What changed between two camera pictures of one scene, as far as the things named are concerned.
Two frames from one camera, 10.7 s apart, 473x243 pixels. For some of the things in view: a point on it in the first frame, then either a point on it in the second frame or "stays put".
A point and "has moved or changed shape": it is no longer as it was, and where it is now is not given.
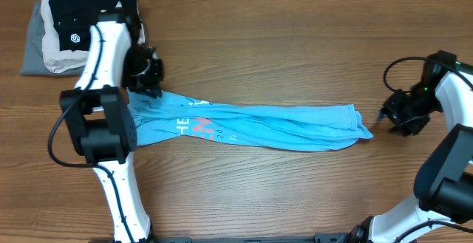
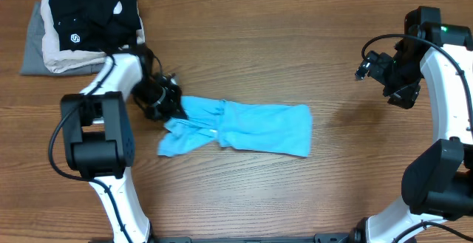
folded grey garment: (34, 62) stays put
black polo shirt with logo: (76, 7) stays put
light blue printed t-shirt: (270, 128) has moved or changed shape
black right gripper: (390, 108) → (408, 95)
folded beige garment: (58, 60) stays put
